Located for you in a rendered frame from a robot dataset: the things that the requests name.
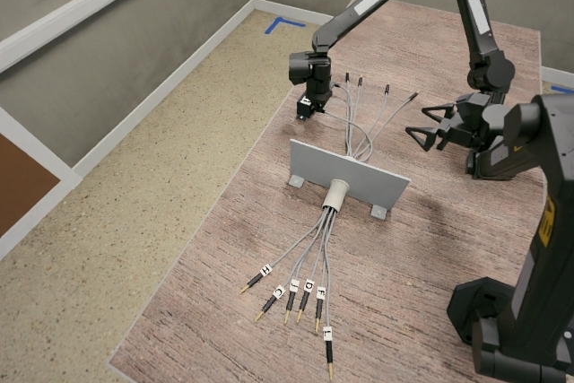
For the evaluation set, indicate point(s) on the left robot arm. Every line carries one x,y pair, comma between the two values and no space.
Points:
529,325

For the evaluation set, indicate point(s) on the black jack plug with tag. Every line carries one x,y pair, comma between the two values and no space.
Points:
293,289
329,352
308,288
320,296
277,294
265,270

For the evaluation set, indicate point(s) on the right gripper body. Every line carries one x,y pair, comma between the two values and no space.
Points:
323,91

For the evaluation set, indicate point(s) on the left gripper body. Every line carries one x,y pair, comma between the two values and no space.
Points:
442,131

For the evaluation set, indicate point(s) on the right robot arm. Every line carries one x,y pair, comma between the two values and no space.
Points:
496,75

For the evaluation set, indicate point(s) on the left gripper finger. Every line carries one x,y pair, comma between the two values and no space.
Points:
447,107
425,145

